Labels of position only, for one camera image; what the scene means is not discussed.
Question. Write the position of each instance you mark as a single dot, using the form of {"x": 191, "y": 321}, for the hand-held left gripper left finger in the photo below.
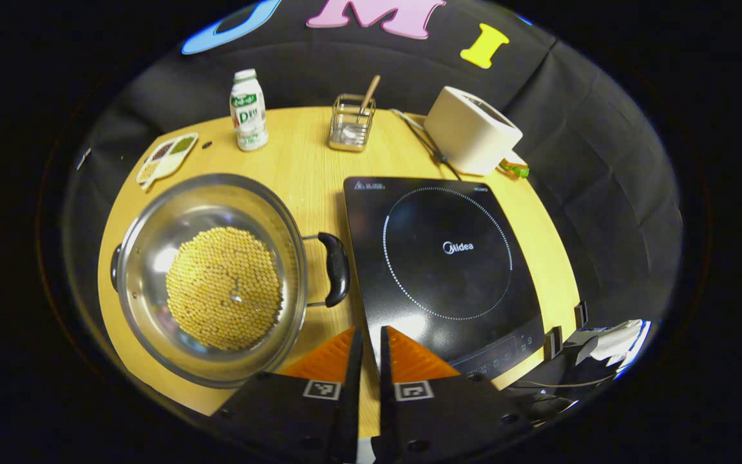
{"x": 345, "y": 412}

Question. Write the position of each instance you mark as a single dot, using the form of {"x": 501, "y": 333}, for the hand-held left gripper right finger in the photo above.
{"x": 389, "y": 419}

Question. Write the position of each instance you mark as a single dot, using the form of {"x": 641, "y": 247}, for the black induction cooktop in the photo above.
{"x": 448, "y": 283}

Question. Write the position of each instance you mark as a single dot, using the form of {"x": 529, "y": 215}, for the pile of yellow soybeans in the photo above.
{"x": 223, "y": 290}

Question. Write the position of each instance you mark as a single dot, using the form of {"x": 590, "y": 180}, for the black table clamp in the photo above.
{"x": 552, "y": 343}
{"x": 581, "y": 314}

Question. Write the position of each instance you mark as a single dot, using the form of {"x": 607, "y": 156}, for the toy sandwich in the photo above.
{"x": 514, "y": 169}

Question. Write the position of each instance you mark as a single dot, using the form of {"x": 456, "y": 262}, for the white toaster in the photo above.
{"x": 467, "y": 132}

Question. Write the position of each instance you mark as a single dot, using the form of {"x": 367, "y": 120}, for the white drink bottle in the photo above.
{"x": 248, "y": 119}

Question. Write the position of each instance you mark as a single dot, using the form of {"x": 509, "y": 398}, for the white divided bean dish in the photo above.
{"x": 165, "y": 161}

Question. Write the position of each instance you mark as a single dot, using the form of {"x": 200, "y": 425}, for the wooden spoon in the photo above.
{"x": 370, "y": 90}

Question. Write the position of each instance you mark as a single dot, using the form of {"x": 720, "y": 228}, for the black backdrop cloth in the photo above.
{"x": 319, "y": 67}

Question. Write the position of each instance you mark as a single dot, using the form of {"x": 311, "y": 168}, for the white clip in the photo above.
{"x": 83, "y": 158}

